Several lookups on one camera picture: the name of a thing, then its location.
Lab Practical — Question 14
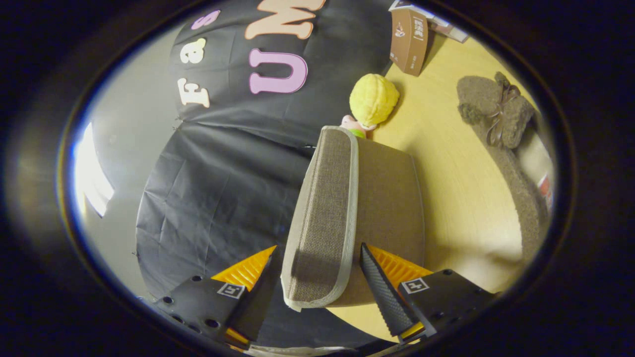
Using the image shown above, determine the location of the ceiling light panel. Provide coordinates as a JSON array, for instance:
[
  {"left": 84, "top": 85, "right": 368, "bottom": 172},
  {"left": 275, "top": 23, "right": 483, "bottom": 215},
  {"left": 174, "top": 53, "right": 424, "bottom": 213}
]
[{"left": 73, "top": 123, "right": 115, "bottom": 218}]

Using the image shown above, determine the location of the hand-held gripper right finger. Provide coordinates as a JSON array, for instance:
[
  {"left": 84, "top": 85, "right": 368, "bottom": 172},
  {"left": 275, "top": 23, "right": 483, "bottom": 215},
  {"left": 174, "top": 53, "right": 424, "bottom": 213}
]
[{"left": 359, "top": 242, "right": 497, "bottom": 345}]

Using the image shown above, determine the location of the yellow round plush toy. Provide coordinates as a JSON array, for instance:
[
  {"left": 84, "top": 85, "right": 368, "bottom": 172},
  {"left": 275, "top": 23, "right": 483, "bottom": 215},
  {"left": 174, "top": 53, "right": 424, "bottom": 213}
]
[{"left": 349, "top": 73, "right": 400, "bottom": 127}]

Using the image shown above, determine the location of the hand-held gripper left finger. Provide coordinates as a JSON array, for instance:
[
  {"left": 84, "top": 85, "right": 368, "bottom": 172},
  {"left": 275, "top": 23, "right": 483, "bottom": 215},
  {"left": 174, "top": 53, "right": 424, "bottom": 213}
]
[{"left": 156, "top": 245, "right": 282, "bottom": 345}]

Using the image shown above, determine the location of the grey-trimmed storage box lid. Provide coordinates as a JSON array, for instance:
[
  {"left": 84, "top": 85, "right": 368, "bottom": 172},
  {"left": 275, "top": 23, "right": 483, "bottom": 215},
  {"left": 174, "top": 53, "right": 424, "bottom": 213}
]
[{"left": 281, "top": 125, "right": 359, "bottom": 312}]

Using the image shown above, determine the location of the pinkish brown book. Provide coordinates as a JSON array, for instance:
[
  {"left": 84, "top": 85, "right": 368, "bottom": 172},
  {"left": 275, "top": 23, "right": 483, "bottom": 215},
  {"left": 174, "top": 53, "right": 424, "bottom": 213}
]
[{"left": 431, "top": 20, "right": 470, "bottom": 43}]

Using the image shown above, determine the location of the pink and green plush toy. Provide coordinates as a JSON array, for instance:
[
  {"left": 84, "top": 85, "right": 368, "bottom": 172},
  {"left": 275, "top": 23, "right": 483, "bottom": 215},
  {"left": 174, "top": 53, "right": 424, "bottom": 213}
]
[{"left": 341, "top": 115, "right": 378, "bottom": 139}]

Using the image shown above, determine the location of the brown fuzzy slipper shoe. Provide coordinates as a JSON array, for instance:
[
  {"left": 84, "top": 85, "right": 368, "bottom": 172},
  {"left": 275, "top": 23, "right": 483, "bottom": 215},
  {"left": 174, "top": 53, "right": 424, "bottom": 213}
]
[
  {"left": 471, "top": 121, "right": 555, "bottom": 263},
  {"left": 456, "top": 72, "right": 536, "bottom": 149}
]

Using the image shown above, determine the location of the black backdrop cloth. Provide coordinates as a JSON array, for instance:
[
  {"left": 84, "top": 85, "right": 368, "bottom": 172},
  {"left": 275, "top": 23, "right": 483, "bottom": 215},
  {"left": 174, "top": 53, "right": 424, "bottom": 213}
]
[{"left": 135, "top": 0, "right": 397, "bottom": 350}]

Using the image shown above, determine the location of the white book with portrait cover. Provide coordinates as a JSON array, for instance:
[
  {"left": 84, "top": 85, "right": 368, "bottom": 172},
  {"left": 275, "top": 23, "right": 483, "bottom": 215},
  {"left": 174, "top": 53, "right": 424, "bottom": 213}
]
[{"left": 388, "top": 0, "right": 442, "bottom": 21}]

